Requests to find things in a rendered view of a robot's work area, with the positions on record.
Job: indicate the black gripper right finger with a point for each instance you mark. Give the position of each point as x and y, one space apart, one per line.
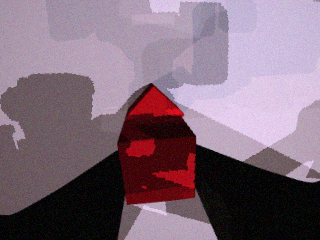
245 202

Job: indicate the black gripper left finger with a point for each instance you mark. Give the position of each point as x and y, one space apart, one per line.
87 208

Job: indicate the dark red cube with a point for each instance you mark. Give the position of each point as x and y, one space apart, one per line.
157 156
152 103

